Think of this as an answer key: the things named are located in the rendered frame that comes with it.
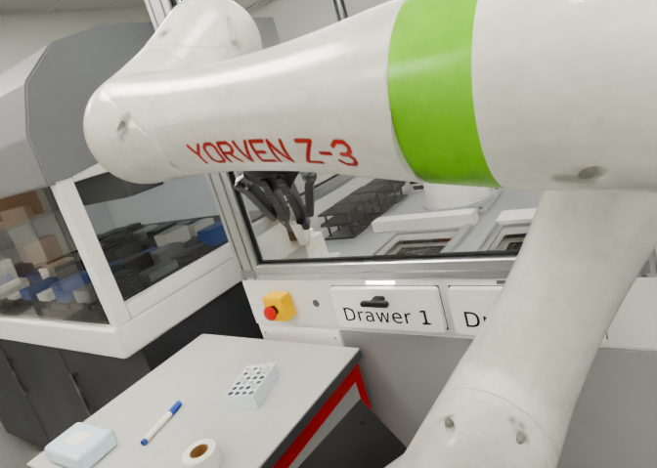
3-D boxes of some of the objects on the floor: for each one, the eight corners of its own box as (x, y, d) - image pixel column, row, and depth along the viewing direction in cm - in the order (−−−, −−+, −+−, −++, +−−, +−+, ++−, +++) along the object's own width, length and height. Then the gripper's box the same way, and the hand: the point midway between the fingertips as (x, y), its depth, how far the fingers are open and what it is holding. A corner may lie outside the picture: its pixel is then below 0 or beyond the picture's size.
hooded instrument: (212, 560, 165) (-21, 28, 120) (-3, 450, 273) (-167, 149, 229) (372, 358, 258) (273, 16, 213) (163, 336, 366) (69, 106, 322)
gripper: (207, 166, 64) (267, 260, 82) (301, 153, 61) (341, 254, 79) (218, 128, 68) (273, 225, 86) (306, 114, 65) (342, 218, 84)
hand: (299, 228), depth 80 cm, fingers closed
